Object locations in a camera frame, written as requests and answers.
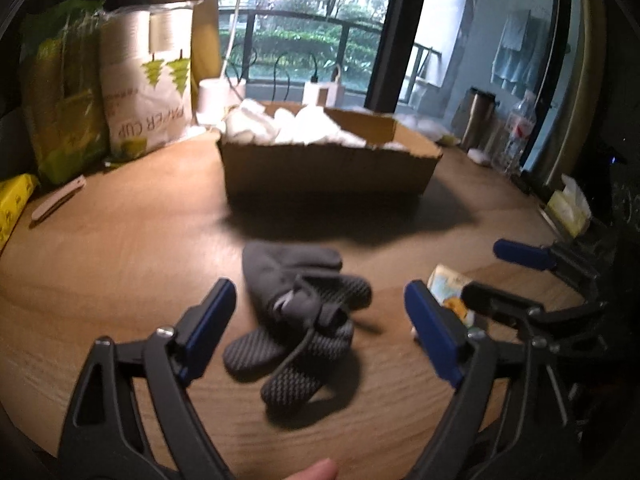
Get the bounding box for cartoon print tissue pack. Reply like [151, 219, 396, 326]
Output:
[412, 264, 488, 338]

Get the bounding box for white power adapter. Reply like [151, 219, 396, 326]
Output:
[327, 66, 347, 108]

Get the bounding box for pink white folding knife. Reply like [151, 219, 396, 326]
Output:
[31, 175, 87, 223]

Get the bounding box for hanging blue towel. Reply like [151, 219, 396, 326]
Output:
[491, 9, 548, 96]

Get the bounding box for cardboard box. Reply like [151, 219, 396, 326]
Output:
[216, 101, 444, 206]

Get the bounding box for person's left hand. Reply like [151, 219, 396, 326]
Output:
[287, 458, 339, 480]

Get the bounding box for black window frame post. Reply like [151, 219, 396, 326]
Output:
[365, 0, 432, 111]

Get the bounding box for white desk lamp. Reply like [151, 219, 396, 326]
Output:
[196, 0, 304, 127]

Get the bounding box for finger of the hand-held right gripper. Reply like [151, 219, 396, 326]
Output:
[460, 282, 608, 356]
[492, 239, 601, 286]

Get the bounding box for paper cup sleeve package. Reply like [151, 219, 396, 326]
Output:
[98, 0, 205, 161]

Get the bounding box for balcony railing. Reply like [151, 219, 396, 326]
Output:
[218, 7, 443, 98]

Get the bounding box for yellow packet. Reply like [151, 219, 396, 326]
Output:
[0, 173, 41, 253]

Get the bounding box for olive curtain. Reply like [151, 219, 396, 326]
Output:
[191, 0, 222, 98]

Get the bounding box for yellow tissue box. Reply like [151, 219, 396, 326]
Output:
[544, 174, 592, 239]

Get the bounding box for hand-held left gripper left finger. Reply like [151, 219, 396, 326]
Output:
[57, 277, 238, 480]

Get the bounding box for clear water bottle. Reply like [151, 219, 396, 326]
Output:
[492, 91, 538, 176]

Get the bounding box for clear plastic bag white beads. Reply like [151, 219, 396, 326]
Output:
[275, 105, 371, 148]

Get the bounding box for steel thermos flask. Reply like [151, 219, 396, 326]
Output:
[459, 87, 498, 152]

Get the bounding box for green snack bag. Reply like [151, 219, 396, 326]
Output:
[19, 0, 111, 186]

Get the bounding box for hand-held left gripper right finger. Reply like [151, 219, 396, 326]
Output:
[404, 280, 572, 480]

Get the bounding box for black cable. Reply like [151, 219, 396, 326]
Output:
[272, 51, 321, 103]

